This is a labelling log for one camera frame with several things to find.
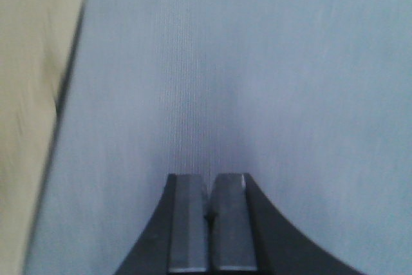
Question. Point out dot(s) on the brown cardboard carton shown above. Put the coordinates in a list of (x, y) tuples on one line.
[(36, 42)]

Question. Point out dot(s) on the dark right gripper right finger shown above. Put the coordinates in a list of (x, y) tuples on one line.
[(249, 235)]

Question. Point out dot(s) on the grey conveyor belt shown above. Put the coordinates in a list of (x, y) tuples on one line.
[(311, 97)]

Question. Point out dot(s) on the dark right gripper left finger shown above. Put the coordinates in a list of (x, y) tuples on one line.
[(175, 239)]

